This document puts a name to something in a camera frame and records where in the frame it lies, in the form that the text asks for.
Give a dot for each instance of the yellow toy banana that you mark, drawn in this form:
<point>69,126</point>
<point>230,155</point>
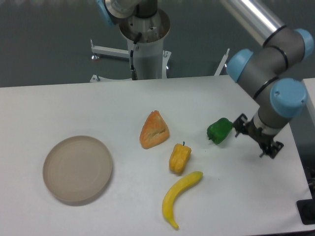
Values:
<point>175,191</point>

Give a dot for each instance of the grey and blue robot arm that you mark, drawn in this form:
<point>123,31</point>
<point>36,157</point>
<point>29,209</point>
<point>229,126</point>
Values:
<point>279,100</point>

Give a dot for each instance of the orange toy pastry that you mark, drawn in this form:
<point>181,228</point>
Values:
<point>154,131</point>

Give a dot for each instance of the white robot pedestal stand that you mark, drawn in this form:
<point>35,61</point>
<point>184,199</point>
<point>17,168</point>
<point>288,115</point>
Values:
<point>145,32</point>

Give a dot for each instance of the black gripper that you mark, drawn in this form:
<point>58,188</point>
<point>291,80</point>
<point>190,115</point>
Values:
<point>260,132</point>

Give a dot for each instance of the yellow toy pepper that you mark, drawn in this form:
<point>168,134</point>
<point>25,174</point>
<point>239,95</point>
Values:
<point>179,158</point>

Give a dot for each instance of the black box at table edge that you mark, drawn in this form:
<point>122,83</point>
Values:
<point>306,210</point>

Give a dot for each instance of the green toy pepper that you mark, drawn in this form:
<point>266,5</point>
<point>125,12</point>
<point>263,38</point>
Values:
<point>219,130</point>

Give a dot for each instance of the beige round plate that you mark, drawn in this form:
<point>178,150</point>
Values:
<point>77,170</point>

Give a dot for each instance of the white side table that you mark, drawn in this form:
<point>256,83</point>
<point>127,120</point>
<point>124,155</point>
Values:
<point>309,83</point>

